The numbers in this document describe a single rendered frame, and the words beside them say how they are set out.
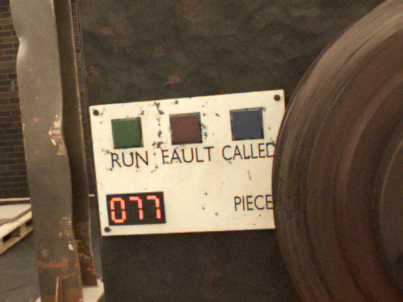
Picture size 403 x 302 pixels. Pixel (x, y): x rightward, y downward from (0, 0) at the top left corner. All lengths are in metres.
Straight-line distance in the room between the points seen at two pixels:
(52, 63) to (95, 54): 2.57
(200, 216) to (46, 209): 2.73
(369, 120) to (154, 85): 0.31
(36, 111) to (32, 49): 0.36
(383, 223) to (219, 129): 0.28
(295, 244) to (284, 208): 0.04
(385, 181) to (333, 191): 0.08
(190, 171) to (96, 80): 0.18
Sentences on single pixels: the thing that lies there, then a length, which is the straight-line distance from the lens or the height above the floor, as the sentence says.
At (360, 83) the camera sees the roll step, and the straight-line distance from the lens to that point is 0.62.
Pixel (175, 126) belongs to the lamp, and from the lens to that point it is 0.77.
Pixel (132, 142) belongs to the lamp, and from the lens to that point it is 0.79.
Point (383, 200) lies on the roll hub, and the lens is 0.57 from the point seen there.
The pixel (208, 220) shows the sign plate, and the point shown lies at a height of 1.08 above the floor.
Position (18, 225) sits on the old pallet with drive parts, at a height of 0.13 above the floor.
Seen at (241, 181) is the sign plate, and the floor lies 1.12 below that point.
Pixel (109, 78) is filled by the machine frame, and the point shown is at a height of 1.28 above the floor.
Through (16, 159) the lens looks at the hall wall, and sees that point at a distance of 7.45.
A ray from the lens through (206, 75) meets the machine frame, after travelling 0.79.
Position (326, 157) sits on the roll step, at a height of 1.17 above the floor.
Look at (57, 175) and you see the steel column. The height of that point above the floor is 0.79.
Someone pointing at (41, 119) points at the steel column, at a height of 1.12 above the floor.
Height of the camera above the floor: 1.26
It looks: 3 degrees down
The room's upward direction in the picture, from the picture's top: 5 degrees counter-clockwise
